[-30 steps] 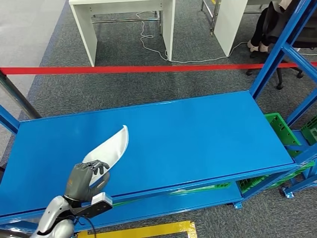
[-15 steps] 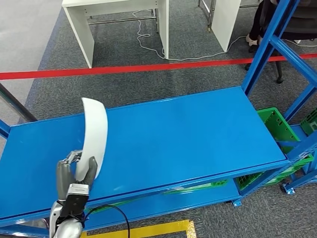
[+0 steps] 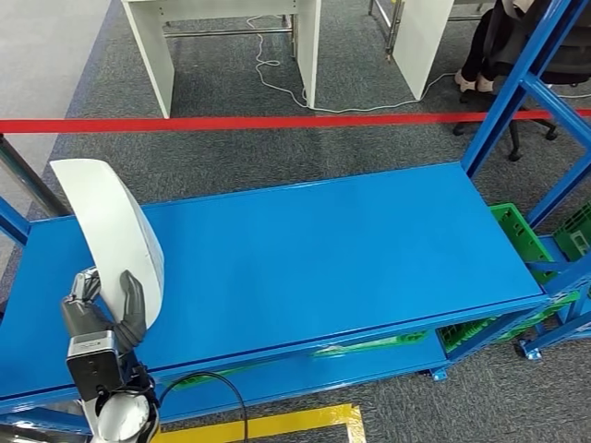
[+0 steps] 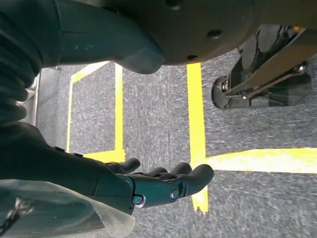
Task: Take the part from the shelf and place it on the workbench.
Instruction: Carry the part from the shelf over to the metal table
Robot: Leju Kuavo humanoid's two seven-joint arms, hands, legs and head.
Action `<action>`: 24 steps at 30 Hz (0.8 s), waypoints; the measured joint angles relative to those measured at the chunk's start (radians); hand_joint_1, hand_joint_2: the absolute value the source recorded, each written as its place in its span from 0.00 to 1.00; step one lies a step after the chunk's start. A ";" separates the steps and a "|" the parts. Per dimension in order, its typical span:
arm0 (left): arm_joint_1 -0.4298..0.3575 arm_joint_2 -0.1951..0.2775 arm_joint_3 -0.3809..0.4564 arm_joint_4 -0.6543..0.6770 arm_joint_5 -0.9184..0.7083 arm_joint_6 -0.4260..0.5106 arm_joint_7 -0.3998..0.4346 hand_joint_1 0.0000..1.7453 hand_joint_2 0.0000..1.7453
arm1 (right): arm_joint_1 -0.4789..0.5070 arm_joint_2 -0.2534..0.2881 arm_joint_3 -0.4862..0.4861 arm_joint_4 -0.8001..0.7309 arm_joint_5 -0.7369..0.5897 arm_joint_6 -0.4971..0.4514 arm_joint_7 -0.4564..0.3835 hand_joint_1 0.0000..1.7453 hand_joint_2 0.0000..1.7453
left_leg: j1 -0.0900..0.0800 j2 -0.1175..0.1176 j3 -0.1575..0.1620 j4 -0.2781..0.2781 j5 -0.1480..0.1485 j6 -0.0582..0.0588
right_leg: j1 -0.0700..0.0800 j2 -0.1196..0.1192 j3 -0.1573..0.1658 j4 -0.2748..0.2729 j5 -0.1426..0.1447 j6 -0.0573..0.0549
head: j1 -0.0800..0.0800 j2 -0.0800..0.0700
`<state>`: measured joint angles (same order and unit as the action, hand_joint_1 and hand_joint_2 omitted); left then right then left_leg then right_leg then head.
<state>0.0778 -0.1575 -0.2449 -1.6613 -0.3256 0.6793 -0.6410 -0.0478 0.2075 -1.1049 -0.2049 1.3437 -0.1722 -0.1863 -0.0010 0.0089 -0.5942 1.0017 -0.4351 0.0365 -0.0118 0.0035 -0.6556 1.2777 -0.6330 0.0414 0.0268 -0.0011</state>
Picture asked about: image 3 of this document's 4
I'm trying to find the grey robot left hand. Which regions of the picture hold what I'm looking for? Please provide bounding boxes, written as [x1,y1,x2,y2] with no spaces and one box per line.
[60,268,148,356]

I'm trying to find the white curved car body part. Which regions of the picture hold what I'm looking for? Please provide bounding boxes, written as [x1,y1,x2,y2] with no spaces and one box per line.
[50,158,165,325]

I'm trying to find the blue metal shelf rack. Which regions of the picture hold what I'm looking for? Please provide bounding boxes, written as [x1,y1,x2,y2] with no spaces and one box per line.
[0,0,591,437]
[514,234,591,362]

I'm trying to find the white desk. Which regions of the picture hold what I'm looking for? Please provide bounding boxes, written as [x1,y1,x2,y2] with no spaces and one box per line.
[368,0,456,101]
[121,0,323,119]

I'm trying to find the red barrier belt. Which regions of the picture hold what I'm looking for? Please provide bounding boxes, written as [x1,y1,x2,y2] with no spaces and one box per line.
[0,108,591,136]

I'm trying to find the person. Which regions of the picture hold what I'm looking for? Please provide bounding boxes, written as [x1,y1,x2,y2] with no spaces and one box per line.
[454,0,591,94]

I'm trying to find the black office chair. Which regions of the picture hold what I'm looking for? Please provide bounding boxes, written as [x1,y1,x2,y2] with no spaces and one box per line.
[452,30,591,162]

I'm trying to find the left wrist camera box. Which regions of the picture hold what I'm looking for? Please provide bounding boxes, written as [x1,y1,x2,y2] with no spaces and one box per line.
[66,329,126,403]

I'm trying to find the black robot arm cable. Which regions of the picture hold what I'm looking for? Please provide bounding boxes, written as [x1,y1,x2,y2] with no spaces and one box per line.
[157,371,250,443]

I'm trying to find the chrome stanchion post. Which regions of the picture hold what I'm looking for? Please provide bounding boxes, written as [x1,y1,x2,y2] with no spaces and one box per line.
[0,134,70,218]

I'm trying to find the white floor cable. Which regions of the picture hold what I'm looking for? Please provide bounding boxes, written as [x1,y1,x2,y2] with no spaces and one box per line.
[245,15,458,115]

